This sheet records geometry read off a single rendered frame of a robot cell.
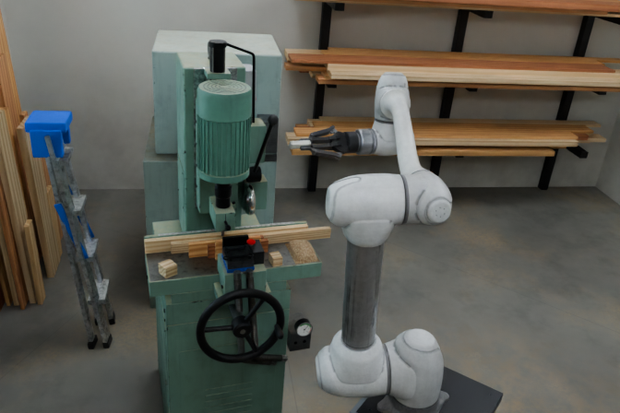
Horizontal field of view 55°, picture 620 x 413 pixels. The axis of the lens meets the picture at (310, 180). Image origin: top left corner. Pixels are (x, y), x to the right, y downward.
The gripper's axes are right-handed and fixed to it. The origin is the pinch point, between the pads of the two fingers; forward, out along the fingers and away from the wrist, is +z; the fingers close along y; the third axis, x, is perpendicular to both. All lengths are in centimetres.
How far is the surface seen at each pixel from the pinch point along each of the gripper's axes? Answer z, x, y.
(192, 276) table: 37, -29, -32
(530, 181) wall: -274, -219, 76
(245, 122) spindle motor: 18.1, 4.7, 6.5
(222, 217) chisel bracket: 24.7, -23.2, -14.4
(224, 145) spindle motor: 25.3, 0.9, 0.5
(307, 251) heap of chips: -4.7, -28.2, -28.1
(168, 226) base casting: 40, -69, 2
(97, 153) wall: 71, -233, 129
